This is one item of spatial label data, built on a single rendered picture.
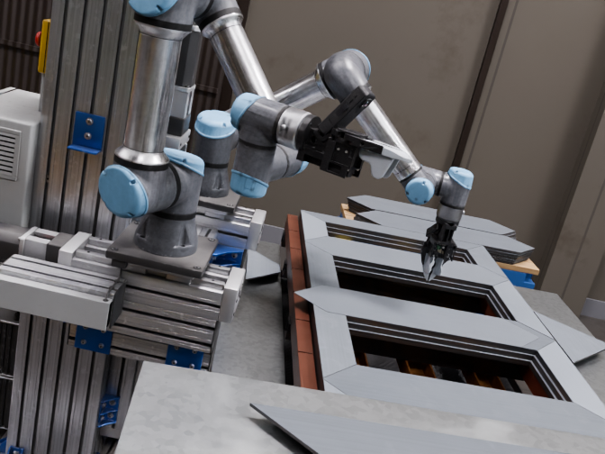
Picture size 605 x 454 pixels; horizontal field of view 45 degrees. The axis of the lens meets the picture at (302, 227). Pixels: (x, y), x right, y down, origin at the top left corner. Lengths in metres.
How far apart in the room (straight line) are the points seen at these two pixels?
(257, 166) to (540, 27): 3.48
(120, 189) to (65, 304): 0.30
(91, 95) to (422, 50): 3.03
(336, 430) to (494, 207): 3.81
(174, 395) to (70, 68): 0.95
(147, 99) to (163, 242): 0.35
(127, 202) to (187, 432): 0.60
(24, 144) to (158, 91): 0.49
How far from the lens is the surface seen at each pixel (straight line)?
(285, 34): 4.62
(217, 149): 2.16
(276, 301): 2.47
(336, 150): 1.33
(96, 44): 1.86
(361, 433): 1.18
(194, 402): 1.20
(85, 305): 1.70
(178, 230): 1.72
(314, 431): 1.16
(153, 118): 1.55
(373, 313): 2.10
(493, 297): 2.55
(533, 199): 4.93
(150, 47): 1.52
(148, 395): 1.20
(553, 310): 2.91
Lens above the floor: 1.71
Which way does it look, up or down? 19 degrees down
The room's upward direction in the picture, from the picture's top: 13 degrees clockwise
